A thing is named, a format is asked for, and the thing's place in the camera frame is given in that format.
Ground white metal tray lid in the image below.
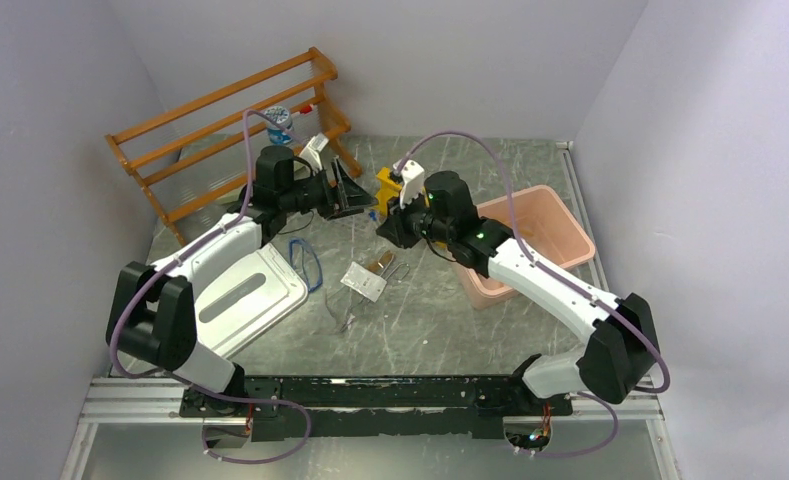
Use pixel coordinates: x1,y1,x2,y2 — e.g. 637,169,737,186
173,244,308,358

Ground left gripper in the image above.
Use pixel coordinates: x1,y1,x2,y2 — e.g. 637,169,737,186
279,158,377,221

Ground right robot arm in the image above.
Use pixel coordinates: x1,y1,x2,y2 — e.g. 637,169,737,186
376,168,661,414

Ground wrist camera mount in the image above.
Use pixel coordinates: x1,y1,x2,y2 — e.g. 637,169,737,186
396,160,425,209
298,133,329,174

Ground pink plastic bin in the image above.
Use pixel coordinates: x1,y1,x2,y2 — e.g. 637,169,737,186
453,185,596,310

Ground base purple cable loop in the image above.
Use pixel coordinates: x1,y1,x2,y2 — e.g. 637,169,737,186
200,405,315,466

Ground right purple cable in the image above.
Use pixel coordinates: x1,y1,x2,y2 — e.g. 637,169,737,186
393,129,672,460

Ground white plastic packet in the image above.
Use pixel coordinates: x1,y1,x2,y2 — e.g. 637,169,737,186
340,262,387,303

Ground orange wooden shelf rack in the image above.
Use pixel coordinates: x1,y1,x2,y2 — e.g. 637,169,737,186
105,47,363,246

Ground yellow test tube rack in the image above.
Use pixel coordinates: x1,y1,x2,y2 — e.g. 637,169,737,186
375,167,403,218

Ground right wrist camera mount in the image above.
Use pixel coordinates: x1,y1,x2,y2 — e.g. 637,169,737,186
396,160,425,209

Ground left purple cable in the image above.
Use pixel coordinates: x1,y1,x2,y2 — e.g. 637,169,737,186
107,109,306,399

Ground blue white jar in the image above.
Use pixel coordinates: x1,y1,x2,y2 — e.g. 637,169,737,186
263,105,294,146

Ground blue safety goggles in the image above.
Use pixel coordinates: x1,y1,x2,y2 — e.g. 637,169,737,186
288,238,323,293

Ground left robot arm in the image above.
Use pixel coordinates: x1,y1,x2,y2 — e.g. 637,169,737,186
106,146,377,416

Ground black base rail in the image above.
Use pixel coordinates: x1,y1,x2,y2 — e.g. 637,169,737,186
178,375,572,442

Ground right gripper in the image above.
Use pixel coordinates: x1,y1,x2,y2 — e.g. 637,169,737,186
377,187,454,249

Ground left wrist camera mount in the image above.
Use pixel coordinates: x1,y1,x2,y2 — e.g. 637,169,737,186
298,133,329,174

